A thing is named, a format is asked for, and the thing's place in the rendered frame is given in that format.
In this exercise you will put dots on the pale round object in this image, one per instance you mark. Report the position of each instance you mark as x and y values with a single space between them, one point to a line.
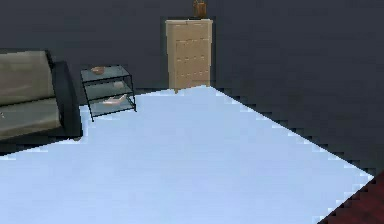
118 84

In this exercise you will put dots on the beige chest of drawers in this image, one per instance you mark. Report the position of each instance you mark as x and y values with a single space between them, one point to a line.
189 53

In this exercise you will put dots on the black glass shelf table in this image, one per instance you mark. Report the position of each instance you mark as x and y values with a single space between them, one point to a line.
108 90

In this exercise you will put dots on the brown pot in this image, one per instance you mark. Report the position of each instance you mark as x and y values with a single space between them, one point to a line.
200 9

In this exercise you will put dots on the pale pink flat object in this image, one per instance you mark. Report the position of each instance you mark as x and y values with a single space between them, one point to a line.
115 100

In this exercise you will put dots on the black sofa with beige cushions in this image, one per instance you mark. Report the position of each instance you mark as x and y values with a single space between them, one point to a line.
30 100

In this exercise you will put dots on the brown bowl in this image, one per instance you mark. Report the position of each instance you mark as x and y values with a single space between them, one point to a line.
98 70

